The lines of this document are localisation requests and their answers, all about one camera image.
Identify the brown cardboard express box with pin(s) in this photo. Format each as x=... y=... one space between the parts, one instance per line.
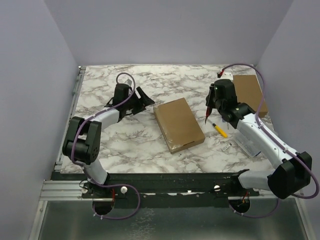
x=178 y=125

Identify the aluminium extrusion frame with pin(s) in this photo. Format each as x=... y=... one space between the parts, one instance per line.
x=141 y=152

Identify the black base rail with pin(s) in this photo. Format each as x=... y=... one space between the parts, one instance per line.
x=160 y=190

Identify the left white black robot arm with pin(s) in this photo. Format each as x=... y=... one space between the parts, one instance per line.
x=82 y=141

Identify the red black utility knife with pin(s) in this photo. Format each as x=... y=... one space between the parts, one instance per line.
x=207 y=113

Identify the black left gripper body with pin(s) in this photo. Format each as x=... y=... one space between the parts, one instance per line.
x=134 y=103

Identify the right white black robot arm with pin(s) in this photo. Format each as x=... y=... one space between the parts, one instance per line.
x=292 y=169

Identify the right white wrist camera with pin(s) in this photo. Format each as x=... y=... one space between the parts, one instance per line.
x=225 y=75

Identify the clear plastic screw box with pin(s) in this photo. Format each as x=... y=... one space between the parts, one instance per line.
x=247 y=145

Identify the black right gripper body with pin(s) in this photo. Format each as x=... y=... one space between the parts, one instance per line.
x=210 y=100

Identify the small silver metal piece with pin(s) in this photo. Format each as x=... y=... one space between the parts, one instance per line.
x=226 y=147

